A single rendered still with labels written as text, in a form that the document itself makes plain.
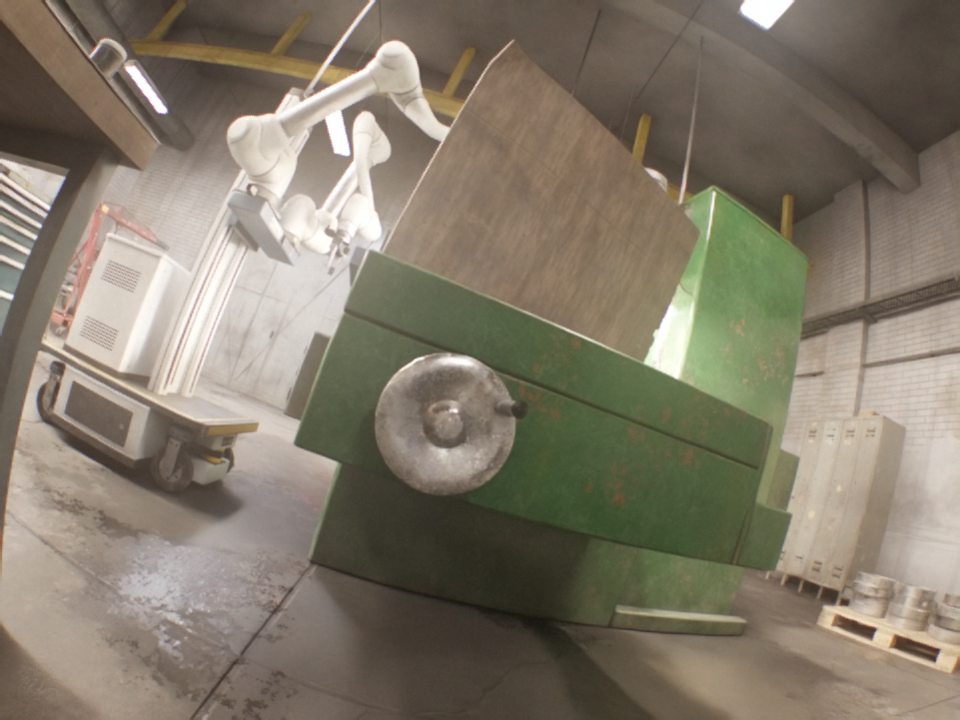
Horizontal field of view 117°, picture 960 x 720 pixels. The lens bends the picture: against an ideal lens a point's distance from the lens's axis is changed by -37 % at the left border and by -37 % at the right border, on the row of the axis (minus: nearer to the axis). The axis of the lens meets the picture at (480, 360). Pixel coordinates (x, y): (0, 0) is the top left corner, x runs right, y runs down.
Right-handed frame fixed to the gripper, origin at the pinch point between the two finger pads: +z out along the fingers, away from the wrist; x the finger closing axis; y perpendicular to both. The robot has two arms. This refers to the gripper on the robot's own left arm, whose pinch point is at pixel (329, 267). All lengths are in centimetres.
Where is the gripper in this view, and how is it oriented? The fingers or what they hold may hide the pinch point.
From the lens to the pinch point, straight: 219.4
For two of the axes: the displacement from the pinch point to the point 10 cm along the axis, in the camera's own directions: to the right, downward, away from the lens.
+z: -3.2, 9.3, -1.6
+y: 9.3, 3.4, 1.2
